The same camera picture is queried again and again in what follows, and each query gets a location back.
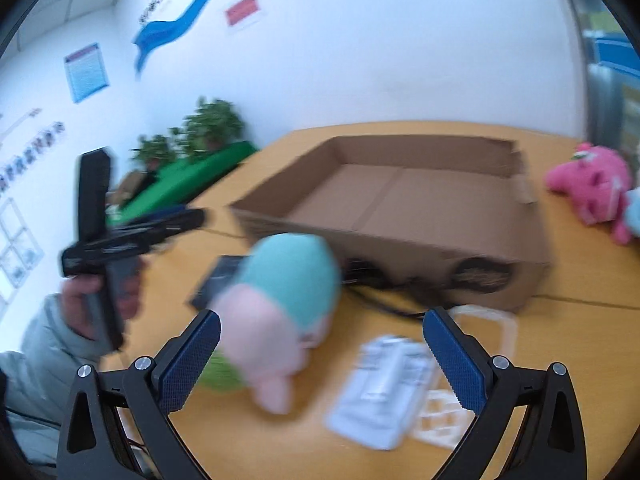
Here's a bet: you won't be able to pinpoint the person's left forearm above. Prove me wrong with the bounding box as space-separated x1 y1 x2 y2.
0 292 103 431

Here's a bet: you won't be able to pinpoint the brown cardboard box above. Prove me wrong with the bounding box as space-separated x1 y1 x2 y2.
229 135 553 313

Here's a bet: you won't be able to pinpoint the teal pink green plush toy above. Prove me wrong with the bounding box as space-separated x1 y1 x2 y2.
200 234 343 416

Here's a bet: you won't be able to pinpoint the wall lettering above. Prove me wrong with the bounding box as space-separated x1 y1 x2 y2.
0 107 68 196

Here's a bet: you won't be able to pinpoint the framed wall pictures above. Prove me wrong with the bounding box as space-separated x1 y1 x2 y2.
0 197 43 311

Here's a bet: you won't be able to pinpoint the blue wave wall decoration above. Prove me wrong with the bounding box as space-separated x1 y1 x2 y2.
131 0 276 78

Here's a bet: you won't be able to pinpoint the person's left hand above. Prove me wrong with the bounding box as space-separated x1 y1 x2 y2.
62 269 143 347

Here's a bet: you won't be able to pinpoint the wooden desktop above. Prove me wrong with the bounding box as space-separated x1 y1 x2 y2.
100 120 640 480

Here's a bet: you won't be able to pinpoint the person's grey jacket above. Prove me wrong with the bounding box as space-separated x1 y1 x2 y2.
0 400 66 480

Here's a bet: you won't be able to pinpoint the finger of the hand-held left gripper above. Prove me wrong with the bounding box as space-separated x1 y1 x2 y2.
145 207 207 247

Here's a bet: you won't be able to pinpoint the clear plastic frame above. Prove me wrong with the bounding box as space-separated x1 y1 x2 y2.
447 305 518 356

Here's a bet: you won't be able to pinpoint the large green potted plant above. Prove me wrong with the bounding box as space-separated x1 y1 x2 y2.
185 97 246 153

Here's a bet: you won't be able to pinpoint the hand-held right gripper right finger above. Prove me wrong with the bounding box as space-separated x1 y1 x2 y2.
422 306 588 480

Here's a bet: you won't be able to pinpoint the grey metal door frame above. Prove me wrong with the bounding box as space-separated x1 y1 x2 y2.
560 0 640 156

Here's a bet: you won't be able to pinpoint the green cloth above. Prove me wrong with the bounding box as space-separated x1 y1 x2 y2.
107 141 261 226

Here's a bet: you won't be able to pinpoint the white plastic package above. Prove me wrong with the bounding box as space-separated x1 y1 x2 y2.
327 335 441 451

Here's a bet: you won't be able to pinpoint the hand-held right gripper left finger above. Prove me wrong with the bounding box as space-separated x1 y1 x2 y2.
57 309 222 480

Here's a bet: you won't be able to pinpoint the blue wall poster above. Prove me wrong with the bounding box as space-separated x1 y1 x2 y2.
64 42 110 104

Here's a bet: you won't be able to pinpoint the black glasses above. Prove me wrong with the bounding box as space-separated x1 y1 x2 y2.
342 257 451 318

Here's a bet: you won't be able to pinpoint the red wall sign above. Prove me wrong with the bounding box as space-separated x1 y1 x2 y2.
224 0 263 28

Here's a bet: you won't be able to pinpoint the small green potted plant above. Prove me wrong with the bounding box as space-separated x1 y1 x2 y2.
131 132 188 171

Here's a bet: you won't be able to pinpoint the small black box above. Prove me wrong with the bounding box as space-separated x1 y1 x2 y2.
187 255 251 311

